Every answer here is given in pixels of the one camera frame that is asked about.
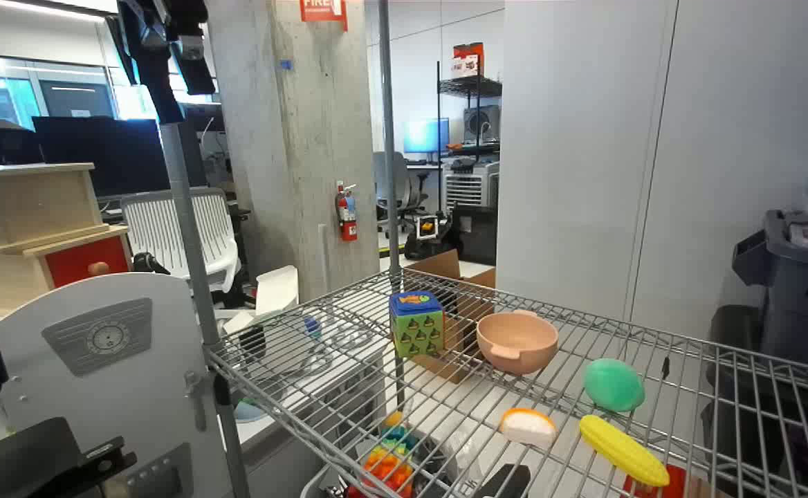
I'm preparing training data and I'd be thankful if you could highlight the grey wire shelf rack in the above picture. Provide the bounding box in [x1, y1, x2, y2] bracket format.
[154, 0, 808, 498]

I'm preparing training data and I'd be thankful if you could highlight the black flat object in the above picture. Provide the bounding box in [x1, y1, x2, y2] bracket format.
[471, 462, 533, 498]

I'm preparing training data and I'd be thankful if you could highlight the black storage crate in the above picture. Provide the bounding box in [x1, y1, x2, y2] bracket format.
[702, 301, 808, 498]

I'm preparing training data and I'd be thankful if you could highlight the red fire extinguisher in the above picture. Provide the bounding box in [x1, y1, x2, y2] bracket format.
[332, 181, 360, 244]

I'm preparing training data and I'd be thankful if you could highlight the red flat block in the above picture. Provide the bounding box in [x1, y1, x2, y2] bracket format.
[623, 462, 691, 498]

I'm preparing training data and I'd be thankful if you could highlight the red wall sign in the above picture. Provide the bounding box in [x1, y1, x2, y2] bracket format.
[295, 0, 347, 31]

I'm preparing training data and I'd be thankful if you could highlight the rainbow stacking toy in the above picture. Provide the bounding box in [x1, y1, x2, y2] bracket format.
[346, 413, 443, 498]

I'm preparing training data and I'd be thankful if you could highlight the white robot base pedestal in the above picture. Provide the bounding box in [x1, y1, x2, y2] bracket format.
[0, 272, 235, 498]

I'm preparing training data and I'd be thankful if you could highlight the black shelving unit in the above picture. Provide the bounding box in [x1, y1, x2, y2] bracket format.
[435, 60, 507, 267]

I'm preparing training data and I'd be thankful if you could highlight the wooden cabinet with red drawer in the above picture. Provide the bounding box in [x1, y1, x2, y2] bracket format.
[0, 161, 134, 326]

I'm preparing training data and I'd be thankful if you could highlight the green round toy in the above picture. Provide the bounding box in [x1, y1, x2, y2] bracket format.
[580, 358, 648, 415]

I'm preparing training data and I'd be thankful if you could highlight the red and white poster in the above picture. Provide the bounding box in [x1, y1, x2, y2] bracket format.
[451, 40, 486, 81]

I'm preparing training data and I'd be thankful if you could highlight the toy bread slice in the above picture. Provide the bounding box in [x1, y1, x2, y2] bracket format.
[497, 406, 558, 451]

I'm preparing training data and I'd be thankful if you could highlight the white paper box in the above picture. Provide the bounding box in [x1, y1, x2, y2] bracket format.
[251, 262, 302, 316]

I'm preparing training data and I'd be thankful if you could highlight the grey plastic bin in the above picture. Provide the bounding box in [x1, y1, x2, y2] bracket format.
[734, 209, 808, 370]

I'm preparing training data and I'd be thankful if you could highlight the brown cardboard box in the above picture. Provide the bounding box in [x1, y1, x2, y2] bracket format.
[400, 246, 497, 384]

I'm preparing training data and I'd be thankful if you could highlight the pink plastic bowl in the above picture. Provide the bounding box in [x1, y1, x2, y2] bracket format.
[472, 309, 562, 376]

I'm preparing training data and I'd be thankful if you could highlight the white slatted basket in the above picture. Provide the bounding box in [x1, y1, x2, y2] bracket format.
[121, 191, 242, 296]

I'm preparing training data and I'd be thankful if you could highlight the yellow toy corn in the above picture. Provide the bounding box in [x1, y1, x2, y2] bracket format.
[574, 413, 671, 489]

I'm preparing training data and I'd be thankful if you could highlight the dark computer monitor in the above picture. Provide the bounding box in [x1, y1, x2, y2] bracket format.
[38, 81, 116, 121]

